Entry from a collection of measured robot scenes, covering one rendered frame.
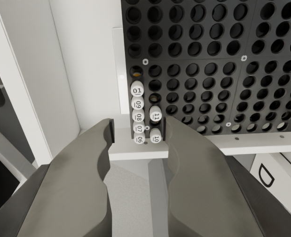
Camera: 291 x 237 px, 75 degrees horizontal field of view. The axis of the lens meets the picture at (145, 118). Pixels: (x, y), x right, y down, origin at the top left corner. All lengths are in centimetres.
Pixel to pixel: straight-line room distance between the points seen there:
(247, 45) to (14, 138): 55
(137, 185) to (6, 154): 128
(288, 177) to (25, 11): 37
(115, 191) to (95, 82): 153
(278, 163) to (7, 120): 60
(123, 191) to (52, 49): 157
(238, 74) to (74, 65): 19
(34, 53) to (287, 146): 31
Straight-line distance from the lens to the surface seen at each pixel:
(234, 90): 22
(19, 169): 53
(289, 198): 36
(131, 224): 214
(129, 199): 182
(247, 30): 20
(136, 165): 146
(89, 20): 25
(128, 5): 18
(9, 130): 60
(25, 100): 19
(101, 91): 27
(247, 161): 48
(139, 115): 19
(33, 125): 20
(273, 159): 37
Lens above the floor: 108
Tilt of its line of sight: 59 degrees down
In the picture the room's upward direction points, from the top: 175 degrees clockwise
